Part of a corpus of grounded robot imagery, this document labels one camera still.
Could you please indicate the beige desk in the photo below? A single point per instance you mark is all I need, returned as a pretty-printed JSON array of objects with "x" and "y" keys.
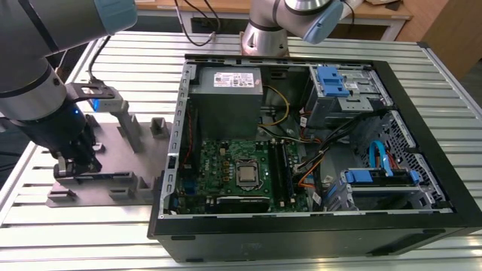
[{"x": 166, "y": 9}]

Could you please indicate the brown wooden cabinet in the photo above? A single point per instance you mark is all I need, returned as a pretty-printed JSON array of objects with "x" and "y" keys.
[{"x": 443, "y": 34}]

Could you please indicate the silver CPU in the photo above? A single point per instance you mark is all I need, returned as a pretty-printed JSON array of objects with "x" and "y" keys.
[{"x": 249, "y": 172}]

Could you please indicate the black RAM slot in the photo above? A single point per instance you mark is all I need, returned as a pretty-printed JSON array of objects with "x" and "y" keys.
[{"x": 275, "y": 172}]

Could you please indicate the black graphics card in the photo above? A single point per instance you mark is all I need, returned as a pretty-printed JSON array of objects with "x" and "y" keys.
[{"x": 241, "y": 201}]

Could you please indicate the hard disk in blue carrier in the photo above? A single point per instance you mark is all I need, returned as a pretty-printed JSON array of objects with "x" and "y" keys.
[{"x": 359, "y": 176}]

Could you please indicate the black PC case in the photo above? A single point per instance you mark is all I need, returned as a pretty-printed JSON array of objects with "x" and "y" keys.
[{"x": 301, "y": 242}]

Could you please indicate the grey metal drive cage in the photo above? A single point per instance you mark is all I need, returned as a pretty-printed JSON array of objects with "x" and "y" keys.
[{"x": 354, "y": 110}]

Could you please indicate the grey parts rack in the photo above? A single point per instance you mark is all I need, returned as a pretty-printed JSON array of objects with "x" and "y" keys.
[{"x": 124, "y": 158}]

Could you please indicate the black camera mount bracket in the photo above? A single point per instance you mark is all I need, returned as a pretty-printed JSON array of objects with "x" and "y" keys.
[{"x": 75, "y": 90}]

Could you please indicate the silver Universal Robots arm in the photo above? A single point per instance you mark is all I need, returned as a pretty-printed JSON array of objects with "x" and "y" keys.
[{"x": 30, "y": 42}]

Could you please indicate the metal disk bay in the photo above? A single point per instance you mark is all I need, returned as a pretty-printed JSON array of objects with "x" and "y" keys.
[{"x": 387, "y": 189}]

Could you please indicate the grey power supply unit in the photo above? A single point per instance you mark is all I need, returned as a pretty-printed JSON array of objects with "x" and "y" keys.
[{"x": 226, "y": 113}]

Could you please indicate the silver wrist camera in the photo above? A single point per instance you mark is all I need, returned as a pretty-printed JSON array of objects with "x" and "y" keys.
[{"x": 111, "y": 105}]

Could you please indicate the blue plastic drive carrier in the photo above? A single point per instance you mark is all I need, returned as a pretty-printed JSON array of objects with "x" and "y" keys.
[{"x": 331, "y": 82}]

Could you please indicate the green motherboard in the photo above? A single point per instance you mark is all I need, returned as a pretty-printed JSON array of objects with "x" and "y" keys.
[{"x": 218, "y": 158}]

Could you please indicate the wooden desk white frame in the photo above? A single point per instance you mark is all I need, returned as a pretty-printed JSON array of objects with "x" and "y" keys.
[{"x": 377, "y": 11}]

